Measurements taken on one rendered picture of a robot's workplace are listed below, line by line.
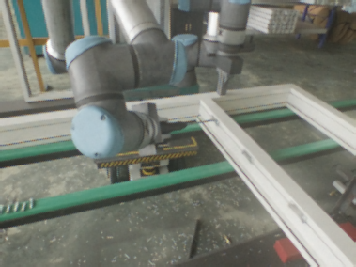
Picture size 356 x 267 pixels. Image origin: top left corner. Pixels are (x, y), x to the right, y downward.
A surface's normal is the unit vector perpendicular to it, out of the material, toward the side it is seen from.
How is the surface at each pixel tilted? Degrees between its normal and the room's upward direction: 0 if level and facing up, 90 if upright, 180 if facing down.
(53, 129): 90
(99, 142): 66
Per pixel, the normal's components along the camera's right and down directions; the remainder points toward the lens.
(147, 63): 0.43, 0.17
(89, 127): -0.29, 0.14
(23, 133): 0.35, 0.55
